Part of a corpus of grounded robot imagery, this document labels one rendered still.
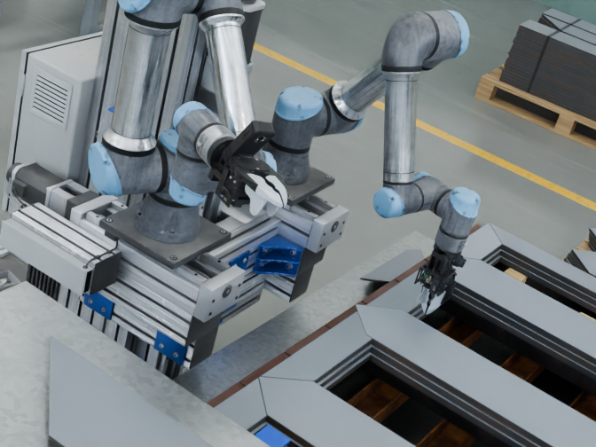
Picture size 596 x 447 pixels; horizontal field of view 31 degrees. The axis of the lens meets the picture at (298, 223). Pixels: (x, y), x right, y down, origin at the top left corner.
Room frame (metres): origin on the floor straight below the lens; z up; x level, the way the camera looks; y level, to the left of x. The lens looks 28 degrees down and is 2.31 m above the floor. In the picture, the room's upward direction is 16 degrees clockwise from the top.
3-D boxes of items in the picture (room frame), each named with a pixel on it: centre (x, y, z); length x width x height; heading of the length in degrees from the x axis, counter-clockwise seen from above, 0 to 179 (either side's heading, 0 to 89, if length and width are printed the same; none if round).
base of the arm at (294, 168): (2.62, 0.08, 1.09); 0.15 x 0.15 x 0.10
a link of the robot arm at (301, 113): (2.62, 0.08, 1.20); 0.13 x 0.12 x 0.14; 139
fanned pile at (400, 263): (2.88, -0.36, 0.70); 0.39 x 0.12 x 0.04; 153
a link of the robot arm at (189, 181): (1.89, 0.22, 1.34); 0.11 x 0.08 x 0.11; 129
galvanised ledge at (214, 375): (2.58, -0.18, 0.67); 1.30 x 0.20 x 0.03; 153
